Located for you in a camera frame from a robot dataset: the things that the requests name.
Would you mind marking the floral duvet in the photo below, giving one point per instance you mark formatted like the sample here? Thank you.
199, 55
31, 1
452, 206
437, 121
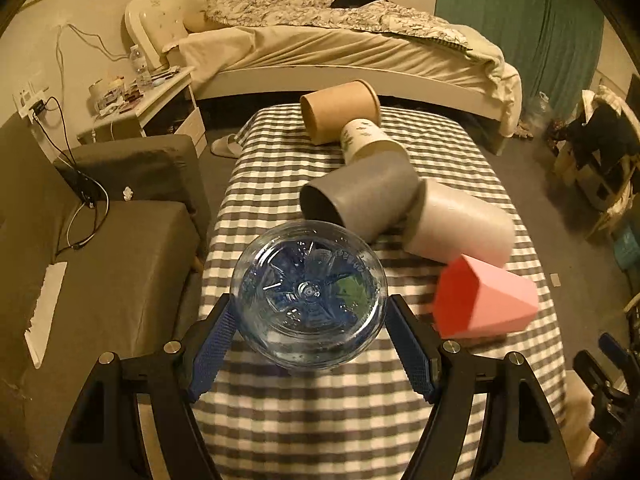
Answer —
310, 7

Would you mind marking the white padded headboard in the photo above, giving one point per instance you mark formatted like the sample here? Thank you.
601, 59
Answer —
145, 30

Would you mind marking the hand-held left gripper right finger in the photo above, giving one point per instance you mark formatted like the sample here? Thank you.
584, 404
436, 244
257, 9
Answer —
412, 355

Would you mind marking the clear plastic bag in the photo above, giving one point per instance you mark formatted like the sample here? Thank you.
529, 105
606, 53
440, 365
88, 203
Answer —
540, 110

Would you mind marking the white floral paper cup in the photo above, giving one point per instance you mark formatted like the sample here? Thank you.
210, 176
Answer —
370, 140

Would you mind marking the dark grey cup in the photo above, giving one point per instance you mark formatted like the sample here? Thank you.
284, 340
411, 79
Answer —
370, 190

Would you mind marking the clear plastic water bottle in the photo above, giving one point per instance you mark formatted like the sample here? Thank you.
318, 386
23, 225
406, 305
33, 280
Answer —
310, 332

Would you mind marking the white slipper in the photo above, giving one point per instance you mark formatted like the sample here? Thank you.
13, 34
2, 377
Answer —
226, 146

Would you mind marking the green curtain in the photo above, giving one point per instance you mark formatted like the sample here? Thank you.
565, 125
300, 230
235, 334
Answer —
525, 10

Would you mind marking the chair with clothes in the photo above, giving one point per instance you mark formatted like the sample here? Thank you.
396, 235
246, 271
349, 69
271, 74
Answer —
605, 135

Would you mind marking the beige bed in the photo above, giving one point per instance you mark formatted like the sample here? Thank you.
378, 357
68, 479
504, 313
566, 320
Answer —
320, 57

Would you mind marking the white nightstand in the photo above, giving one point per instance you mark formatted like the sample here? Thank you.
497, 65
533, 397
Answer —
165, 110

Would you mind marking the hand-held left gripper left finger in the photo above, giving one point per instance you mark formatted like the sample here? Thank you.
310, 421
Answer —
212, 355

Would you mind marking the grey white checkered tablecloth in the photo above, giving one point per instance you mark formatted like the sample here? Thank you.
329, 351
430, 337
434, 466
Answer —
310, 415

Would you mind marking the small white figurine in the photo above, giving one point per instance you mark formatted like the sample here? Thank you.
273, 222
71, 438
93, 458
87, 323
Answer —
127, 193

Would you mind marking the white pillow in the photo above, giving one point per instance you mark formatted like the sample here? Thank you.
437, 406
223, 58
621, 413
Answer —
187, 2

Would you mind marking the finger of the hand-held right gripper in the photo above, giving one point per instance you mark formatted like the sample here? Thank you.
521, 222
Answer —
592, 372

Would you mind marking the white paper sheet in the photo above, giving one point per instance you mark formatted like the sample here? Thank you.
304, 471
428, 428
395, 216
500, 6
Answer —
45, 310

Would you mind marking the light grey cup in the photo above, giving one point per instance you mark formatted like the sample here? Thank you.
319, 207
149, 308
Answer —
460, 225

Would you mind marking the grey sofa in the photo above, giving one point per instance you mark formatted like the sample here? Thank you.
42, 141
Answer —
125, 270

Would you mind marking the pink faceted cup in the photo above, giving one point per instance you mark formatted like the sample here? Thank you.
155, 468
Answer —
490, 300

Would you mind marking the brown paper cup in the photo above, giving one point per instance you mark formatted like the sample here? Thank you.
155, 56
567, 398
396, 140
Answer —
340, 107

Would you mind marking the white wall socket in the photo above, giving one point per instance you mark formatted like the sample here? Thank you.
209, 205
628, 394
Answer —
30, 100

